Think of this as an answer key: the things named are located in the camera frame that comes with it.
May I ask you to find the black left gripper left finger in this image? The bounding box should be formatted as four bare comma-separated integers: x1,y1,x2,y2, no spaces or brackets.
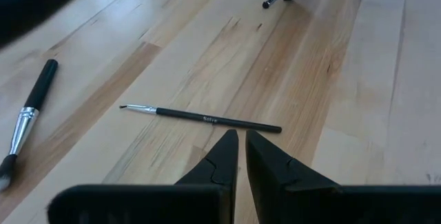
47,129,240,224

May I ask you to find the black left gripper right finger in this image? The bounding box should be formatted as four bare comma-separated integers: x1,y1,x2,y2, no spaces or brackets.
245,129,441,224

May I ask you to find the medium silver-ferrule makeup brush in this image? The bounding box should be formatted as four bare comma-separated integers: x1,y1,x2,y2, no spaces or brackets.
0,59,59,192

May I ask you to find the thin angled Solve liner brush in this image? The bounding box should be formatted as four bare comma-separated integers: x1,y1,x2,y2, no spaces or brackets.
119,103,283,134

